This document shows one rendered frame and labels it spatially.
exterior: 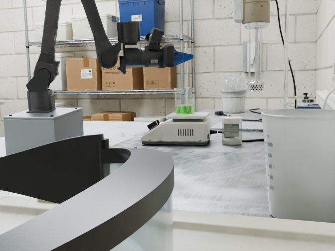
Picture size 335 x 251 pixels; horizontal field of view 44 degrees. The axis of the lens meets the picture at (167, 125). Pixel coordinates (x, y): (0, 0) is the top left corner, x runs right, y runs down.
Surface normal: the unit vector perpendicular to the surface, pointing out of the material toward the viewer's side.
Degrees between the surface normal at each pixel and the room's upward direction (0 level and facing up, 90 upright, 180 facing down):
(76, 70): 90
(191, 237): 1
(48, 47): 95
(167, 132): 90
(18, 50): 91
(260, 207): 0
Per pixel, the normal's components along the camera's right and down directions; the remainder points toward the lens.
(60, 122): 0.96, 0.01
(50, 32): 0.18, 0.19
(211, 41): -0.29, 0.12
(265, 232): -0.26, -0.51
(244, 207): -0.02, -0.99
